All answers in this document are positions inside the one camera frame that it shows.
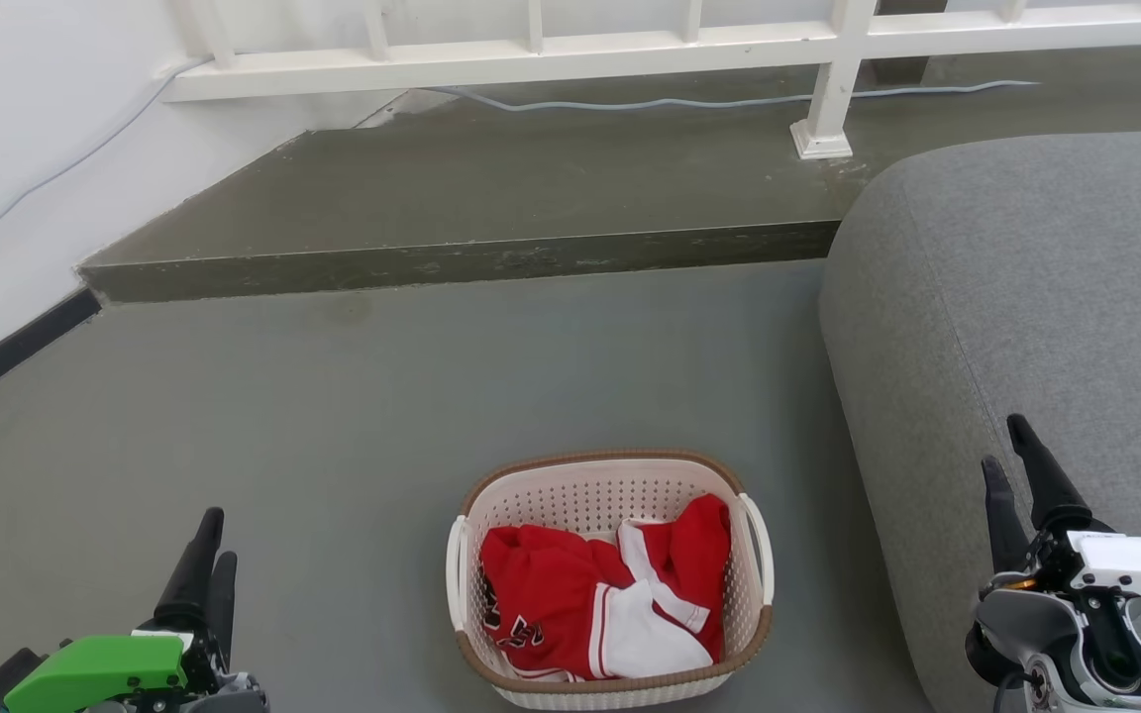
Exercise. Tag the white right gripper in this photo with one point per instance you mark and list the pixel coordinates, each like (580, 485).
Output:
(1140, 564)

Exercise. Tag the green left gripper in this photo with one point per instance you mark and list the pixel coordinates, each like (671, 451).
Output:
(95, 668)

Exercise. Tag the white perforated laundry basket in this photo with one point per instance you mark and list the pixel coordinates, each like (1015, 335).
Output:
(580, 495)

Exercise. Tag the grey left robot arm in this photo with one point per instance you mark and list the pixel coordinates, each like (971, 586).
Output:
(234, 696)

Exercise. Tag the grey fabric sofa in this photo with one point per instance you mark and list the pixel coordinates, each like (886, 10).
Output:
(1026, 297)

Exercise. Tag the black baseboard strip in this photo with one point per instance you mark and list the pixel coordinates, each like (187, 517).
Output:
(6, 352)

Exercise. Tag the red and white jersey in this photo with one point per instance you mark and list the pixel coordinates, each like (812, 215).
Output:
(551, 584)

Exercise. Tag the white wooden railing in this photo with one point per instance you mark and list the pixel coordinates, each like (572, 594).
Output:
(630, 54)

